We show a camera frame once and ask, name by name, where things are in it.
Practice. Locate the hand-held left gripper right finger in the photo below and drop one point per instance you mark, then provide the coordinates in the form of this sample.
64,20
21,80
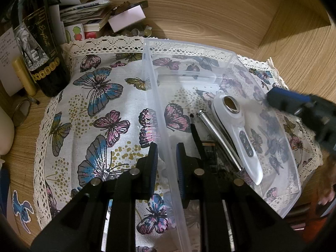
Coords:
180,165

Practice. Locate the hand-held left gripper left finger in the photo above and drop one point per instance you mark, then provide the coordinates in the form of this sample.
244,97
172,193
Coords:
153,162

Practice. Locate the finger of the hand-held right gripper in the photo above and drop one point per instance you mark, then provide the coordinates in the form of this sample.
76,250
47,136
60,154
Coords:
281,97

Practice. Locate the black yellow small tool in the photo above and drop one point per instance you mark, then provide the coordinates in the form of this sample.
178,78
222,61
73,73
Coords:
210,157

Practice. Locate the clear plastic storage box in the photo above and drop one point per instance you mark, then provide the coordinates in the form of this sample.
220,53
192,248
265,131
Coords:
236,84

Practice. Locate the silver metal tube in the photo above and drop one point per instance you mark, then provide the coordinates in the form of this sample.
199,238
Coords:
215,128

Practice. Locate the white handheld massager device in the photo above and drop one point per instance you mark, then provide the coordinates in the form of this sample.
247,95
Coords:
244,141

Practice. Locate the person's right hand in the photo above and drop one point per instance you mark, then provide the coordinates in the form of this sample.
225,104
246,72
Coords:
328,196

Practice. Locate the butterfly print lace cloth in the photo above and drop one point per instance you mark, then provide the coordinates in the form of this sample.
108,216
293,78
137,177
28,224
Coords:
105,105

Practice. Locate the pile of small caps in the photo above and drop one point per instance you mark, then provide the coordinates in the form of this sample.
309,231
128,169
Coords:
139,31

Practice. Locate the blue cartoon sticker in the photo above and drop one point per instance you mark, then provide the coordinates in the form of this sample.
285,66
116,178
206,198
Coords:
22,210

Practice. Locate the small pink white box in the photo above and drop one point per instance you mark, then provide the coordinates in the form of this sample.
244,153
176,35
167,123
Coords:
127,18

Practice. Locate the fruit print box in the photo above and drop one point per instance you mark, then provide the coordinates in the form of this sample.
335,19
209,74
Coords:
76,32

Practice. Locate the pale pink mug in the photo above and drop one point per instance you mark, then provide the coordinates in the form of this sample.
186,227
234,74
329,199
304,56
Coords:
5,131

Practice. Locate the dark wine bottle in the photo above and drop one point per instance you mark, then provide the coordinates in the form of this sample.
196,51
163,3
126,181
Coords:
42,57

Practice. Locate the yellow lip balm tube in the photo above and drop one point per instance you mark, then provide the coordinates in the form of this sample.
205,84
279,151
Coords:
25,78

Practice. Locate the stack of papers and booklets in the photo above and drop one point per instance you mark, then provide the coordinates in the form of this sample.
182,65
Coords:
84,8

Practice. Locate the white handwritten note paper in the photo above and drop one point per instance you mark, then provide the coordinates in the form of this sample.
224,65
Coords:
6,55

